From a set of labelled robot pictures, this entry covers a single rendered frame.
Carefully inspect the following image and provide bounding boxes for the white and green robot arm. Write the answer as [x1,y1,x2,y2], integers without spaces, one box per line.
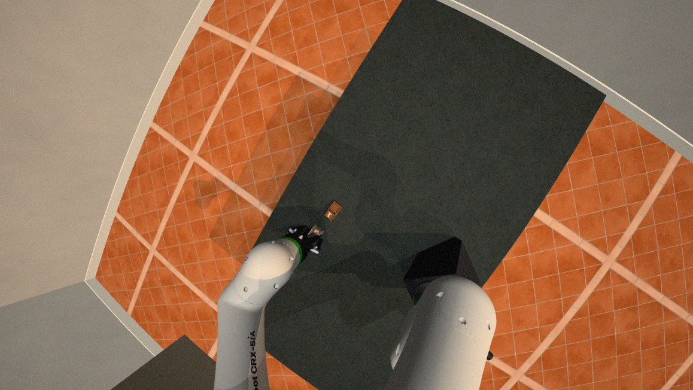
[214,233,496,390]

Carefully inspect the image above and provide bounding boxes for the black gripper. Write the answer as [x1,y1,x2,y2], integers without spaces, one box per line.
[288,225,324,255]

